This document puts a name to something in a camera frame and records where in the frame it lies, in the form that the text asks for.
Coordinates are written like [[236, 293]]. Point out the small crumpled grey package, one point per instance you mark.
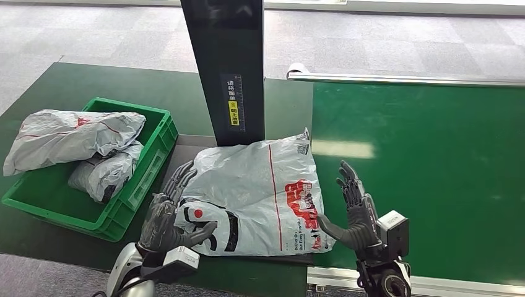
[[102, 174]]

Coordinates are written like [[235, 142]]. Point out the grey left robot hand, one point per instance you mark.
[[162, 225]]

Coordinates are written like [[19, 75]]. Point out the black scale column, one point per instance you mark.
[[229, 53]]

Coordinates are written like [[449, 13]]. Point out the long silver conveyor rail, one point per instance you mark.
[[410, 79]]

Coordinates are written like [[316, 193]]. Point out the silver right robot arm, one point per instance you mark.
[[385, 280]]

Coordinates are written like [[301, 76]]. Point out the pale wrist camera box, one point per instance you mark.
[[176, 260], [393, 233]]

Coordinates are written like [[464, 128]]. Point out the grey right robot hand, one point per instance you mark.
[[361, 229]]

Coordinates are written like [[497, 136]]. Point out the white conveyor edge rail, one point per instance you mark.
[[332, 280]]

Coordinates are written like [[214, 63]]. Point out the green plastic basket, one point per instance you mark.
[[49, 201]]

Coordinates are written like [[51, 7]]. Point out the green conveyor belt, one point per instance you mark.
[[430, 143]]

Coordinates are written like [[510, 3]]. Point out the grey package with red print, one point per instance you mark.
[[246, 192]]

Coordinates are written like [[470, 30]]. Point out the yellow label sticker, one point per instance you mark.
[[234, 113]]

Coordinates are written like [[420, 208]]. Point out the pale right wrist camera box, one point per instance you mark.
[[393, 233]]

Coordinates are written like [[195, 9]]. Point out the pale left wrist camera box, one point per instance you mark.
[[176, 260]]

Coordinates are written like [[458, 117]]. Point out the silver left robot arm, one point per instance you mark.
[[127, 266]]

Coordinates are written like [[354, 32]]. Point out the large crumpled grey package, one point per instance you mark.
[[65, 137]]

